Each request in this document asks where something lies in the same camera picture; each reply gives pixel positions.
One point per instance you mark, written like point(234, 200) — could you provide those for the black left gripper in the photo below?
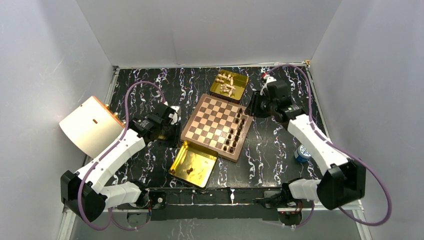
point(177, 128)

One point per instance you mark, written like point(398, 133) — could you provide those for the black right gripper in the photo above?
point(252, 109)

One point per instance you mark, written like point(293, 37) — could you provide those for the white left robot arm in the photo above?
point(85, 191)

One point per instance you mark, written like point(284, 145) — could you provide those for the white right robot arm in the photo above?
point(343, 179)

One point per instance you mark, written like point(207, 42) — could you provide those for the pile of light chess pieces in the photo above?
point(226, 84)

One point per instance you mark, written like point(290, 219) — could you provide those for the wooden folding chess board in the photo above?
point(210, 124)

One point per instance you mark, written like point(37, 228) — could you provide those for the gold tin with light pieces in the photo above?
point(240, 83)

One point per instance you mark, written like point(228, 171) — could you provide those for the gold tin with dark pieces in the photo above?
point(200, 158)

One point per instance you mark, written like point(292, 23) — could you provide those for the blue round object on table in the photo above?
point(301, 154)

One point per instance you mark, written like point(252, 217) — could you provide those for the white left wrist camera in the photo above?
point(175, 115)

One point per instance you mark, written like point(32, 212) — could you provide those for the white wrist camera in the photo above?
point(268, 79)
point(175, 115)

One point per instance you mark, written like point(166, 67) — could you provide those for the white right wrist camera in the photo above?
point(268, 79)

